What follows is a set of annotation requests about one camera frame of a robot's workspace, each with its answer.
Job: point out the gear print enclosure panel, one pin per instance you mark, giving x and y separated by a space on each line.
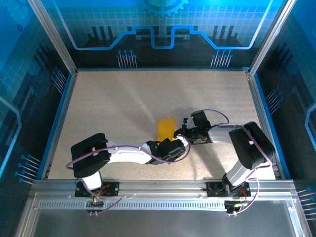
160 14

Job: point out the blue circuit print panel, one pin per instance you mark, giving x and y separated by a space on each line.
19 74
296 74

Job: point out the aluminium rail with blue strip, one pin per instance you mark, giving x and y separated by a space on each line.
259 103
63 103

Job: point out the grey metal sheet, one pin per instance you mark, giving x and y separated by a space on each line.
160 224

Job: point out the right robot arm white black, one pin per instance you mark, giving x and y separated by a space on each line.
251 148

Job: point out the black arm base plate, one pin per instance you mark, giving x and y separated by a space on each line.
213 190
113 188

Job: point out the aluminium frame post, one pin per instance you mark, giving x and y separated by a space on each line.
271 37
53 37

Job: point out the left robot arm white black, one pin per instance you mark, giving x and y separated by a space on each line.
128 155

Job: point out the small controller board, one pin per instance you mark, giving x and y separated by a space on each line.
95 203
233 206

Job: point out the wide aluminium extrusion rail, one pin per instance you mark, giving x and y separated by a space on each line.
160 187

